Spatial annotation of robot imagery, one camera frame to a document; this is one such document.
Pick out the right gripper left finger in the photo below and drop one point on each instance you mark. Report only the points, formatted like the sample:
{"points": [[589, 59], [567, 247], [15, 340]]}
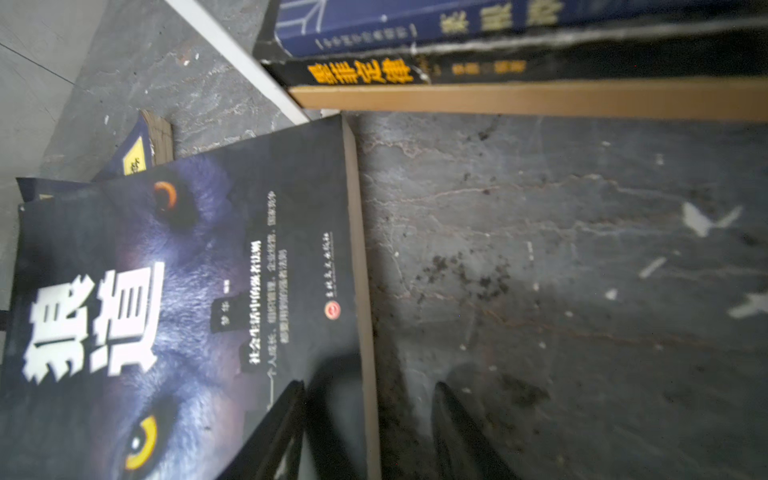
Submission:
{"points": [[273, 451]]}

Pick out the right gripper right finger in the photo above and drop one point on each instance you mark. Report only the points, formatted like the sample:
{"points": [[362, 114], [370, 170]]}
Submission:
{"points": [[462, 450]]}

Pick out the black book white characters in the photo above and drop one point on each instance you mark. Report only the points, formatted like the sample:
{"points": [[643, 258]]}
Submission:
{"points": [[156, 318]]}

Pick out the dark blue book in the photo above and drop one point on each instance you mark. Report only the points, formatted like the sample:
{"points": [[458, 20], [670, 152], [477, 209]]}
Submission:
{"points": [[150, 143], [33, 189]]}

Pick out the navy book yellow label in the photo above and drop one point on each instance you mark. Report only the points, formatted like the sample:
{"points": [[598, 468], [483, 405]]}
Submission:
{"points": [[297, 29]]}

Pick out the wooden two-tier shelf rack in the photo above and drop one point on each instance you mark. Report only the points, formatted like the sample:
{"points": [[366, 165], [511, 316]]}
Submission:
{"points": [[724, 99]]}

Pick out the black book lower shelf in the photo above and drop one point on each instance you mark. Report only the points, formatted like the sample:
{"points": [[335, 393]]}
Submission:
{"points": [[723, 54]]}

